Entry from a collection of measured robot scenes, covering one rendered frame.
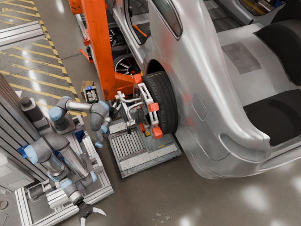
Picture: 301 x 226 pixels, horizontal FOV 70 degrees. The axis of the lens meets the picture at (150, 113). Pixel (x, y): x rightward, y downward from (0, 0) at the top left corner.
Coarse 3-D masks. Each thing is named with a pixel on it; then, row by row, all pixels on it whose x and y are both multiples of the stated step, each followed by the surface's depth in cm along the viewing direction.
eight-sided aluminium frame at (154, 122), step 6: (138, 84) 207; (144, 84) 207; (138, 90) 235; (144, 90) 208; (138, 96) 244; (144, 96) 199; (150, 96) 200; (138, 102) 249; (150, 102) 197; (150, 114) 199; (150, 120) 203; (156, 120) 202; (144, 126) 240; (150, 126) 212; (156, 126) 208; (150, 132) 218
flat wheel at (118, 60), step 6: (126, 54) 318; (114, 60) 311; (120, 60) 311; (126, 60) 318; (132, 60) 321; (114, 66) 303; (120, 66) 319; (126, 66) 308; (132, 66) 309; (138, 66) 309; (120, 72) 327; (126, 72) 301; (138, 72) 302; (132, 96) 303
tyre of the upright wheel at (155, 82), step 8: (160, 72) 216; (144, 80) 212; (152, 80) 204; (160, 80) 203; (168, 80) 204; (152, 88) 198; (160, 88) 198; (168, 88) 199; (160, 96) 196; (168, 96) 197; (160, 104) 195; (168, 104) 198; (160, 112) 196; (168, 112) 198; (176, 112) 201; (160, 120) 202; (168, 120) 201; (176, 120) 205; (160, 128) 211; (168, 128) 209; (176, 128) 216
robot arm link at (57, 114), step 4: (52, 108) 196; (56, 108) 196; (60, 108) 198; (48, 112) 195; (52, 112) 194; (56, 112) 194; (60, 112) 195; (64, 112) 201; (52, 116) 193; (56, 116) 193; (60, 116) 196; (52, 120) 197; (56, 120) 196; (60, 120) 199; (56, 124) 202
